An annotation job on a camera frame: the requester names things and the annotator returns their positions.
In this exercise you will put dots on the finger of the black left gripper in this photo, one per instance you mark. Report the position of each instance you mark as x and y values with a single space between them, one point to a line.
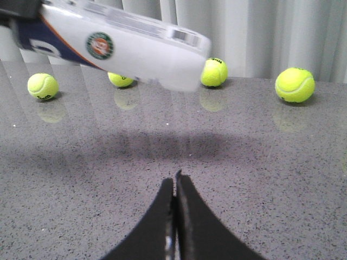
25 9

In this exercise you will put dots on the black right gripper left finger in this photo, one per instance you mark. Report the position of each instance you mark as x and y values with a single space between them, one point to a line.
153 236

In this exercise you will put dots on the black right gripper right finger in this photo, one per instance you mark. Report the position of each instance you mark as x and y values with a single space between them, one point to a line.
200 233

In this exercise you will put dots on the white blue tennis ball can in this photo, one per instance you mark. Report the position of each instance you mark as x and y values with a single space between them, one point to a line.
116 41

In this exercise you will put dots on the yellow tennis ball far left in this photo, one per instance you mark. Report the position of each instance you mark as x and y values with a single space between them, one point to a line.
42 86

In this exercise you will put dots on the yellow tennis ball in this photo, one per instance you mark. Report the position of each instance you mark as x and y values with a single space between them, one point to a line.
119 80
42 86
215 72
295 85

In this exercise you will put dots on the yellow tennis ball right centre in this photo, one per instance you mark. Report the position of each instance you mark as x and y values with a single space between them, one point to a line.
215 72

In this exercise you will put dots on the yellow tennis ball far right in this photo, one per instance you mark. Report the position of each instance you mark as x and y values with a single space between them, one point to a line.
295 85

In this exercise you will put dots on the grey pleated curtain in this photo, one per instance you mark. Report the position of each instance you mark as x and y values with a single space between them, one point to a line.
258 38

